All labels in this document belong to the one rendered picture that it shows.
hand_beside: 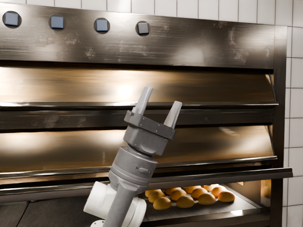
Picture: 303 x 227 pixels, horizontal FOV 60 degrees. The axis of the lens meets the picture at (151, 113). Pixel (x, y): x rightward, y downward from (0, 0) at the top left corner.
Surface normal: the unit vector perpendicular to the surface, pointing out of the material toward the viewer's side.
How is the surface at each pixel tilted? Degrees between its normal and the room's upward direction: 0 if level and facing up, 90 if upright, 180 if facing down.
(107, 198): 88
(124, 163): 74
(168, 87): 70
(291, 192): 90
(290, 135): 90
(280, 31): 90
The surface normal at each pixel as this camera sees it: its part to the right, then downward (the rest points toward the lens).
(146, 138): 0.47, 0.18
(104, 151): 0.24, -0.29
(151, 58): 0.25, 0.05
